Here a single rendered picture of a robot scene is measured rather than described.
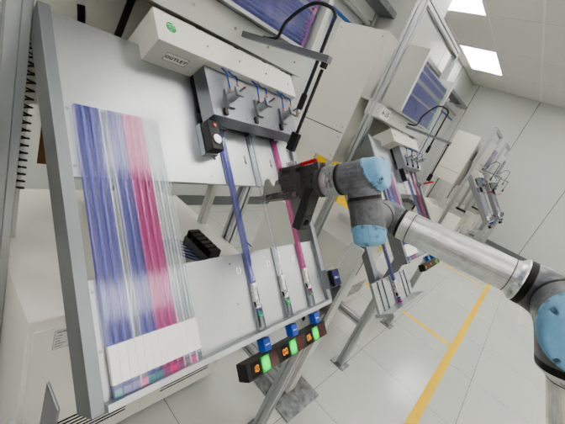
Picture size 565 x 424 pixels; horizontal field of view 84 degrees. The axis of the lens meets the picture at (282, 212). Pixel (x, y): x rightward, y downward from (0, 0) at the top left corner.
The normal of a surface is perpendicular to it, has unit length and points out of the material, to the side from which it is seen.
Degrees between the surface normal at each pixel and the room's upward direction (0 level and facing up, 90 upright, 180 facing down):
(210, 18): 90
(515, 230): 90
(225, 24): 90
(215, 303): 45
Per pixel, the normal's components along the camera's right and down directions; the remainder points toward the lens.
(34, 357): 0.69, 0.49
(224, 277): 0.75, -0.27
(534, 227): -0.62, 0.03
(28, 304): 0.36, -0.87
